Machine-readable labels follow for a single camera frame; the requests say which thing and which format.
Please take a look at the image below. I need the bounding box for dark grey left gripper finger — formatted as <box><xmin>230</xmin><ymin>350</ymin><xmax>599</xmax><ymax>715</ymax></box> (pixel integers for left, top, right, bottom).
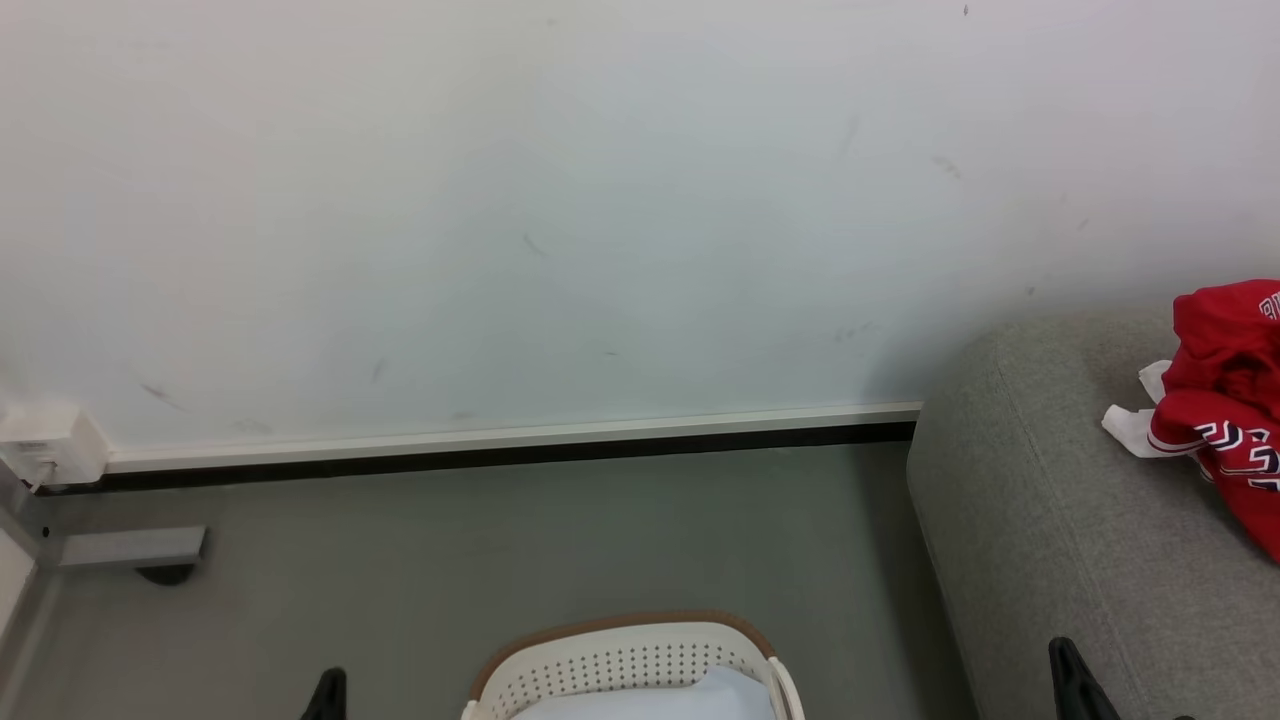
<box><xmin>300</xmin><ymin>667</ymin><xmax>348</xmax><ymax>720</ymax></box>

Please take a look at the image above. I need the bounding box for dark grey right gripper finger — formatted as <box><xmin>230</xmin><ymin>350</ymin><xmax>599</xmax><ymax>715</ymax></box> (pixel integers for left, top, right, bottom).
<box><xmin>1048</xmin><ymin>636</ymin><xmax>1123</xmax><ymax>720</ymax></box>

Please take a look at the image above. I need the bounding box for red and white jersey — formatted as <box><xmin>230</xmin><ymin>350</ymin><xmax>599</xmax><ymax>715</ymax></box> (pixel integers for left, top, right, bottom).
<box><xmin>1102</xmin><ymin>279</ymin><xmax>1280</xmax><ymax>566</ymax></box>

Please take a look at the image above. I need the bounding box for grey fabric sofa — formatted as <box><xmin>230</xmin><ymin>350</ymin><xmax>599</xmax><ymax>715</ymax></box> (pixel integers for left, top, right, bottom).
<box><xmin>906</xmin><ymin>310</ymin><xmax>1280</xmax><ymax>720</ymax></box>

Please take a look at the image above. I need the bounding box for light blue cloth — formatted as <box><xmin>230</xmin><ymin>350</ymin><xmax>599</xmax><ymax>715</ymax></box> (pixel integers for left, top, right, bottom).
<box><xmin>510</xmin><ymin>665</ymin><xmax>779</xmax><ymax>720</ymax></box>

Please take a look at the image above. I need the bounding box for grey metal foot bar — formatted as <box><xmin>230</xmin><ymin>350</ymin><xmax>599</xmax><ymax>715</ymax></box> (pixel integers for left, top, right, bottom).
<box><xmin>58</xmin><ymin>526</ymin><xmax>208</xmax><ymax>571</ymax></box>

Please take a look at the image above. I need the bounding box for cream perforated laundry basket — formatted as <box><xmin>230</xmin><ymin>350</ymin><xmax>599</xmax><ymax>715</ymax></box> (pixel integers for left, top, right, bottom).
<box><xmin>460</xmin><ymin>611</ymin><xmax>807</xmax><ymax>720</ymax></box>

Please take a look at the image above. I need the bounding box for white and black baseboard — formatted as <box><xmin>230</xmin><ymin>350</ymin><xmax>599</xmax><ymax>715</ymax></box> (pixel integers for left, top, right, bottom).
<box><xmin>40</xmin><ymin>402</ymin><xmax>923</xmax><ymax>494</ymax></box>

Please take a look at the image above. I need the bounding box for grey framed beige panel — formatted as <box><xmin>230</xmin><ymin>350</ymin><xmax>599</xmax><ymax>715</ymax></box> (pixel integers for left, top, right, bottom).
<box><xmin>0</xmin><ymin>465</ymin><xmax>63</xmax><ymax>691</ymax></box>

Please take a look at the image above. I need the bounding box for white wall socket box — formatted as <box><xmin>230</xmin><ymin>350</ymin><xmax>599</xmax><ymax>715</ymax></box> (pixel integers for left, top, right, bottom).
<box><xmin>0</xmin><ymin>400</ymin><xmax>109</xmax><ymax>491</ymax></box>

